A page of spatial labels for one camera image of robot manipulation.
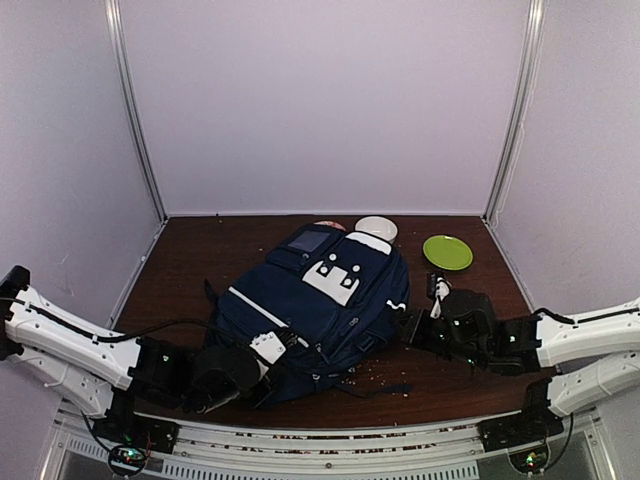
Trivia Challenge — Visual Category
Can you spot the left aluminium frame post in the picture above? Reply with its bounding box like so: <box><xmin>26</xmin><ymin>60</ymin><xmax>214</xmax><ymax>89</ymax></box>
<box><xmin>104</xmin><ymin>0</ymin><xmax>167</xmax><ymax>223</ymax></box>

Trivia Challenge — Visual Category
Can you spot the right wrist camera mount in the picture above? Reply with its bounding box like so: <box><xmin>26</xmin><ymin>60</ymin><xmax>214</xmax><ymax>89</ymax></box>
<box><xmin>426</xmin><ymin>271</ymin><xmax>451</xmax><ymax>319</ymax></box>

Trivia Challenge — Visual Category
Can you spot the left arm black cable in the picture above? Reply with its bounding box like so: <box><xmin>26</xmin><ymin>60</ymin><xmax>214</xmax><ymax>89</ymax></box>
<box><xmin>19</xmin><ymin>299</ymin><xmax>261</xmax><ymax>351</ymax></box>

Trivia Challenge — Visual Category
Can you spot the navy blue backpack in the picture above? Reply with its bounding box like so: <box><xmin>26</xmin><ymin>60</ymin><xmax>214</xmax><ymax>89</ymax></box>
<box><xmin>205</xmin><ymin>223</ymin><xmax>410</xmax><ymax>405</ymax></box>

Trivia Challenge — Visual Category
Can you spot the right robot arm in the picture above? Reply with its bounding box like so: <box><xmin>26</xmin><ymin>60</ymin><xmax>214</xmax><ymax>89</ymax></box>
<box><xmin>396</xmin><ymin>289</ymin><xmax>639</xmax><ymax>451</ymax></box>

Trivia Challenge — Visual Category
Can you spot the red patterned small bowl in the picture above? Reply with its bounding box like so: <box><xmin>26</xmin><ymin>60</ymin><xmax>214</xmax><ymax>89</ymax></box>
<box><xmin>314</xmin><ymin>220</ymin><xmax>346</xmax><ymax>231</ymax></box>

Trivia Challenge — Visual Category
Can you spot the green plate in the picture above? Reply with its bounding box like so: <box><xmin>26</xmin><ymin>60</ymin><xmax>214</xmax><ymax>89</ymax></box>
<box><xmin>422</xmin><ymin>235</ymin><xmax>474</xmax><ymax>271</ymax></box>

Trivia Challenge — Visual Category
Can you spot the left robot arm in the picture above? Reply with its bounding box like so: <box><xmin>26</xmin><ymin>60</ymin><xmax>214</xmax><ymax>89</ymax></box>
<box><xmin>1</xmin><ymin>265</ymin><xmax>285</xmax><ymax>444</ymax></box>

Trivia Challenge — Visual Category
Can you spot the aluminium frame post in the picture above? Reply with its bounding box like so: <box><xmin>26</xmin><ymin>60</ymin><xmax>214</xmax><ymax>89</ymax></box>
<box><xmin>483</xmin><ymin>0</ymin><xmax>547</xmax><ymax>225</ymax></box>
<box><xmin>104</xmin><ymin>0</ymin><xmax>167</xmax><ymax>223</ymax></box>

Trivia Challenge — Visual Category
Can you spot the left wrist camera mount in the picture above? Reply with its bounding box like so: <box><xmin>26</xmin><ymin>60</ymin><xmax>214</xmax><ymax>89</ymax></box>
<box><xmin>249</xmin><ymin>328</ymin><xmax>309</xmax><ymax>366</ymax></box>

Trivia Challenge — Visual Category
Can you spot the white ceramic bowl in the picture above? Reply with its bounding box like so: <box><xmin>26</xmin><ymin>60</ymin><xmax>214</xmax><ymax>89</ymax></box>
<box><xmin>354</xmin><ymin>216</ymin><xmax>398</xmax><ymax>244</ymax></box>

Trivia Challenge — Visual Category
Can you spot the right aluminium frame post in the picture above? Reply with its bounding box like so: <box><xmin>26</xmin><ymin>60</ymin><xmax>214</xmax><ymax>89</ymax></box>
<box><xmin>483</xmin><ymin>0</ymin><xmax>547</xmax><ymax>225</ymax></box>

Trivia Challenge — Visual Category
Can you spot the front aluminium rail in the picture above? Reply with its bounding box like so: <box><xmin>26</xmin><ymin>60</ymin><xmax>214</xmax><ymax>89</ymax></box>
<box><xmin>49</xmin><ymin>407</ymin><xmax>606</xmax><ymax>480</ymax></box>

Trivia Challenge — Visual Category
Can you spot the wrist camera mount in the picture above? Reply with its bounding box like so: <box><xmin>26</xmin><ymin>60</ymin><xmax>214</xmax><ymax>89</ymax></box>
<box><xmin>426</xmin><ymin>271</ymin><xmax>451</xmax><ymax>319</ymax></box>
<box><xmin>249</xmin><ymin>328</ymin><xmax>309</xmax><ymax>366</ymax></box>

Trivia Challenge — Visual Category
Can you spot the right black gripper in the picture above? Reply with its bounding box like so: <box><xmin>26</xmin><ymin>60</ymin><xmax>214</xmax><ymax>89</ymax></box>
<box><xmin>390</xmin><ymin>310</ymin><xmax>486</xmax><ymax>370</ymax></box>

